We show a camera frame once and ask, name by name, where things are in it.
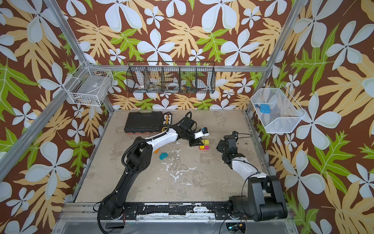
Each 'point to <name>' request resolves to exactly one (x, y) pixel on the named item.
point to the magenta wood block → (206, 147)
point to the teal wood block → (163, 155)
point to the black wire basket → (171, 77)
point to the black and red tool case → (144, 123)
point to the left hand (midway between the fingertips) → (202, 139)
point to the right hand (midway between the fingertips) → (223, 142)
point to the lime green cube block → (206, 142)
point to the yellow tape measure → (163, 128)
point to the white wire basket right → (276, 109)
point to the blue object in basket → (265, 108)
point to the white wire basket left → (89, 86)
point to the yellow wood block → (202, 146)
